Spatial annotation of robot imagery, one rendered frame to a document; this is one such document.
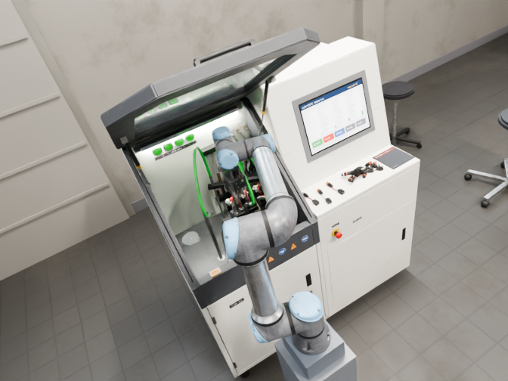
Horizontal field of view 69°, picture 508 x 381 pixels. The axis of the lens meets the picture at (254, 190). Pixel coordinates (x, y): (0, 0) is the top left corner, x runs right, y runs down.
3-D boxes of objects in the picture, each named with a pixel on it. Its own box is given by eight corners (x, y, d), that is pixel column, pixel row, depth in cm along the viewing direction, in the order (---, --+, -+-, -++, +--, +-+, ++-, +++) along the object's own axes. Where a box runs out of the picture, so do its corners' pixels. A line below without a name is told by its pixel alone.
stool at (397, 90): (432, 140, 379) (439, 82, 341) (403, 163, 359) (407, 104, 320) (387, 125, 415) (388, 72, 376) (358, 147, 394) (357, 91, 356)
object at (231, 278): (209, 305, 179) (199, 286, 169) (205, 299, 182) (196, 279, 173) (314, 246, 196) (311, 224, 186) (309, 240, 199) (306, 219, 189)
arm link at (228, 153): (246, 148, 133) (240, 134, 142) (215, 156, 133) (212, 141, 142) (249, 165, 138) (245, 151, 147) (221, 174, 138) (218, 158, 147)
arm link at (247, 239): (298, 342, 134) (270, 224, 105) (258, 353, 133) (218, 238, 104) (289, 315, 144) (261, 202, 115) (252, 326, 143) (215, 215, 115)
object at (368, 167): (351, 187, 197) (351, 179, 194) (339, 178, 205) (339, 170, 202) (385, 169, 203) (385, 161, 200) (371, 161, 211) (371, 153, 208)
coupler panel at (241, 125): (239, 175, 214) (226, 128, 195) (236, 171, 216) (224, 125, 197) (258, 165, 217) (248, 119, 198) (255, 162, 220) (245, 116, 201)
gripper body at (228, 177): (233, 193, 157) (226, 171, 149) (224, 184, 163) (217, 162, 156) (248, 186, 159) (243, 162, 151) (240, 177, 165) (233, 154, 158)
